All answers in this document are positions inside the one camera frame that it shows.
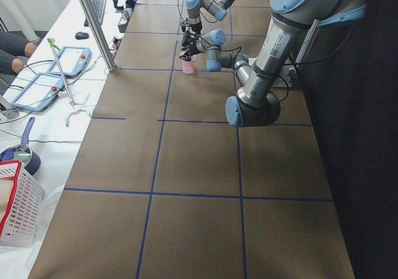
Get aluminium frame post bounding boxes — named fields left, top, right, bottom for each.
left=79, top=0, right=116, bottom=72

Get upper blue teach pendant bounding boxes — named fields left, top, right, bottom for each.
left=57, top=46, right=91, bottom=78

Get pink mesh pen holder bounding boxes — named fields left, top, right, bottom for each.
left=182, top=55, right=197, bottom=75

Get metal rod green tip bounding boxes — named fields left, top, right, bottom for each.
left=47, top=38, right=75, bottom=109

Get black computer mouse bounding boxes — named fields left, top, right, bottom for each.
left=75, top=32, right=90, bottom=40

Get lower blue teach pendant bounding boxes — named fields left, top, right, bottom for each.
left=11, top=73, right=64, bottom=112

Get seated person legs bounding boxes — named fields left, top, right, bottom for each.
left=0, top=31, right=37, bottom=76

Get blue teach pendant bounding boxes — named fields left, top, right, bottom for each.
left=57, top=46, right=91, bottom=78
left=11, top=73, right=64, bottom=112

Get steel cup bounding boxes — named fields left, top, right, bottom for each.
left=121, top=7, right=132, bottom=21

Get orange black connector board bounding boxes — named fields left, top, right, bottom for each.
left=111, top=37, right=122, bottom=50

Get black box under cup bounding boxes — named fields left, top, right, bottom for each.
left=118, top=18, right=129, bottom=33

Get black keyboard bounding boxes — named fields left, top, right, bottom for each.
left=90, top=0, right=106, bottom=25

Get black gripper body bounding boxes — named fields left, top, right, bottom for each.
left=180, top=17, right=202, bottom=34
left=181, top=30, right=205, bottom=54

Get white plastic basket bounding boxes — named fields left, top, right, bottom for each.
left=1, top=160, right=44, bottom=253

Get blue saucepan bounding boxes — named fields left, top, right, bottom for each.
left=1, top=117, right=41, bottom=175

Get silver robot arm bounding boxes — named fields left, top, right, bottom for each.
left=180, top=0, right=367, bottom=128
left=180, top=0, right=235, bottom=34

